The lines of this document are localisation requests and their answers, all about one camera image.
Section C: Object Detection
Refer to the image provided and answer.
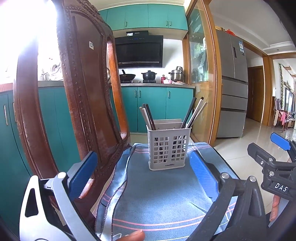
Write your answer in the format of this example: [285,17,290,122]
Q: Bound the black range hood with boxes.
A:
[115,31,164,68]

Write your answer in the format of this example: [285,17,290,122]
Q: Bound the person's left hand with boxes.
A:
[117,230,145,241]

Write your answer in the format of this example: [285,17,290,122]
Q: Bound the brown wooden door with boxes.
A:
[246,66,264,123]

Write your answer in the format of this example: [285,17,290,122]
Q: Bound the cream white chopstick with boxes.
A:
[139,107,150,130]

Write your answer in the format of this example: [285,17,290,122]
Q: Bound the carved dark wooden chair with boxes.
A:
[13,1,130,226]

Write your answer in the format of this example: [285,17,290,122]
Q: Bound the glass sliding door wooden frame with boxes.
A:
[182,0,222,145]

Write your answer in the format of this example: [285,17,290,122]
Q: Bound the teal kitchen cabinets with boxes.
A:
[99,4,188,31]
[1,85,194,235]

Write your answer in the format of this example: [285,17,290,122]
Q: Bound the stainless steel stockpot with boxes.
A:
[169,66,185,82]

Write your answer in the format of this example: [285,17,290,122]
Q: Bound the silver multi-door refrigerator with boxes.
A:
[216,30,248,138]

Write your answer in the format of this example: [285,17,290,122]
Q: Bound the red small container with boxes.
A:
[161,74,166,84]

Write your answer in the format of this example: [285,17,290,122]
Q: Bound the teal lower kitchen cabinets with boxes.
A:
[1,85,194,235]

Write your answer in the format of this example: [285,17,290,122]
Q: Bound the clothes drying rack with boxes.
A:
[273,97,295,131]

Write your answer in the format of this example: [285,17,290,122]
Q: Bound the white plastic utensil basket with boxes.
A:
[147,118,191,171]

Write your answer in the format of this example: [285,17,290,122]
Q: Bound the black wok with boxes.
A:
[119,69,135,82]

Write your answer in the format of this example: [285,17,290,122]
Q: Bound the blue striped cloth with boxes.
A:
[93,142,241,241]

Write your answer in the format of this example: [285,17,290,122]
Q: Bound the black cooking pot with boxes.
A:
[142,70,156,81]

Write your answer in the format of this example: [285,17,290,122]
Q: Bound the person's right hand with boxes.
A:
[269,195,280,222]

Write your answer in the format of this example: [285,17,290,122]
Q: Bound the black chopstick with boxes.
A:
[181,97,197,128]

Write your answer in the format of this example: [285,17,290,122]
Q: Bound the teal upper kitchen cabinets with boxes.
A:
[99,4,188,31]

